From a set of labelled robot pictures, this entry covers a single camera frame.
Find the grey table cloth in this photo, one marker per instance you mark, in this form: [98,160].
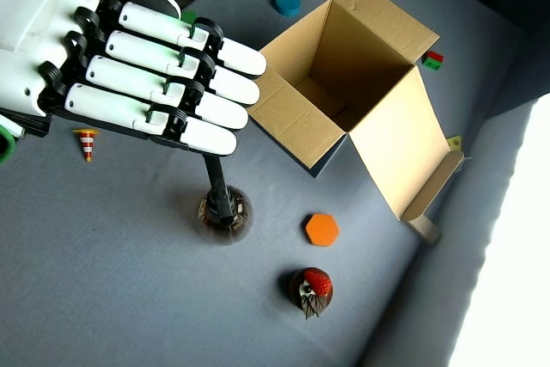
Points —
[129,277]

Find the orange hexagon block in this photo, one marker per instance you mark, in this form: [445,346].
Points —
[322,229]

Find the striped toy traffic cone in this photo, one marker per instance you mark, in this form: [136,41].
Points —
[87,143]

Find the green block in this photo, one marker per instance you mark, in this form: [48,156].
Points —
[187,17]

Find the blue cylinder block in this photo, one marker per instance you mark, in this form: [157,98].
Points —
[287,2]

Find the open cardboard box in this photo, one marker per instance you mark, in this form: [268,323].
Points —
[386,135]

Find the yellow block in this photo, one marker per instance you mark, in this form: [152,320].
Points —
[454,143]

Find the chocolate cake toy with strawberry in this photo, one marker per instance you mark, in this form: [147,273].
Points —
[315,291]

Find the red and green brick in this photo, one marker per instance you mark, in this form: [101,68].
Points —
[432,61]

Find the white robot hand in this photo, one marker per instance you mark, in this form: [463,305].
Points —
[51,32]

